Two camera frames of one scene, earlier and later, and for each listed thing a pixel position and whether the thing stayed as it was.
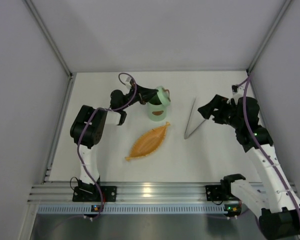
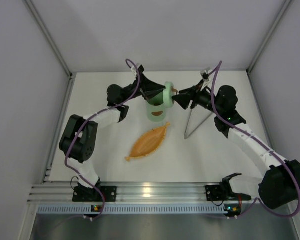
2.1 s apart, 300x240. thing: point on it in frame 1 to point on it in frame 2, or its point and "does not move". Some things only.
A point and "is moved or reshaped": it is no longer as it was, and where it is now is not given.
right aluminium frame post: x=286 y=6 does not move
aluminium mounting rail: x=61 y=192 does not move
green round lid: x=164 y=95 is moved or reshaped
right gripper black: x=217 y=110 to x=193 y=95
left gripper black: x=142 y=94 to x=142 y=81
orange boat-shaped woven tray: x=148 y=142 does not move
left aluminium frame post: x=71 y=75 does not move
